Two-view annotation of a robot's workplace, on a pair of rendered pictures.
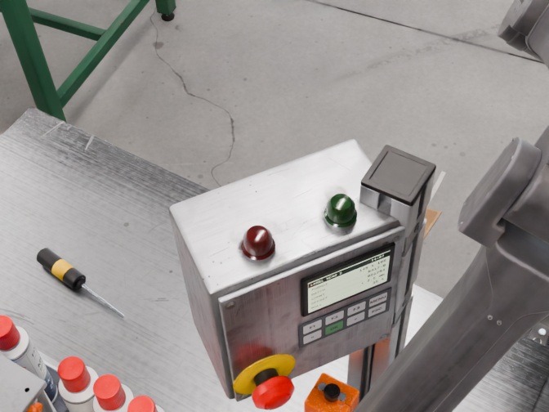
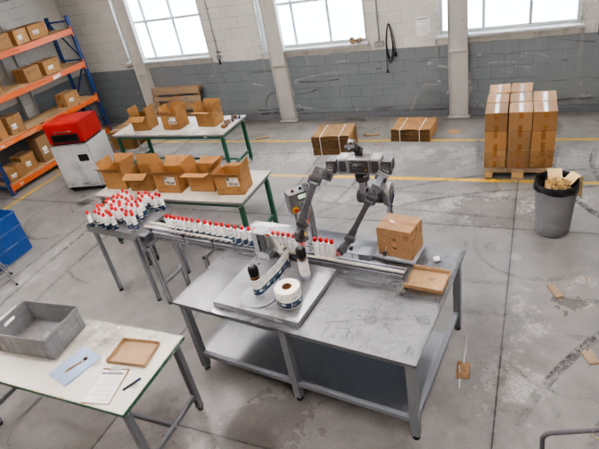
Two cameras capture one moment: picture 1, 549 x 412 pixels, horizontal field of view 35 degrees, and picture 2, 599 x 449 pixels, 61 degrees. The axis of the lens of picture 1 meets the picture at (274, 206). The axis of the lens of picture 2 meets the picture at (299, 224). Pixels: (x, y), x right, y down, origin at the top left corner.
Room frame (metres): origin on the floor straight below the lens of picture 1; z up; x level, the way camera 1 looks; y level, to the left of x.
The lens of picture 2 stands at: (-3.35, -0.04, 3.39)
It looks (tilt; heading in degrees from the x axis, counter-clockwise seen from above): 31 degrees down; 1
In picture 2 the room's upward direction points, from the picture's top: 12 degrees counter-clockwise
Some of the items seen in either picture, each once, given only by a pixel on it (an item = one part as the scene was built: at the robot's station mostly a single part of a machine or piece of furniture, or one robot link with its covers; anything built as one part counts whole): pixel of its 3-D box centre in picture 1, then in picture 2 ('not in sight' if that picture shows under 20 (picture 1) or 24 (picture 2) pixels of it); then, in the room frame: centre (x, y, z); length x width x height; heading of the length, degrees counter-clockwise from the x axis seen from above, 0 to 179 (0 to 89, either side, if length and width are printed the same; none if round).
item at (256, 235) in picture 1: (257, 240); not in sight; (0.37, 0.01, 1.49); 0.03 x 0.03 x 0.02
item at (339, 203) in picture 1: (341, 208); not in sight; (0.40, -0.05, 1.49); 0.03 x 0.03 x 0.02
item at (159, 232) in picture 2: not in sight; (201, 266); (1.06, 1.12, 0.47); 1.17 x 0.38 x 0.94; 56
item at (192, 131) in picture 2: not in sight; (184, 147); (4.90, 1.72, 0.39); 2.20 x 0.80 x 0.78; 63
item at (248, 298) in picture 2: not in sight; (259, 295); (-0.13, 0.42, 0.89); 0.31 x 0.31 x 0.01
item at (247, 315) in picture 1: (291, 277); (297, 200); (0.41, -0.01, 1.38); 0.17 x 0.10 x 0.19; 111
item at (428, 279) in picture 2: not in sight; (427, 278); (-0.28, -0.88, 0.85); 0.30 x 0.26 x 0.04; 56
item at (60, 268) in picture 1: (82, 285); not in sight; (0.75, 0.32, 0.84); 0.20 x 0.03 x 0.03; 48
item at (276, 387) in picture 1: (271, 388); not in sight; (0.33, 0.01, 1.33); 0.04 x 0.03 x 0.04; 111
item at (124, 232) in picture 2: not in sight; (142, 248); (1.68, 1.85, 0.46); 0.73 x 0.62 x 0.93; 56
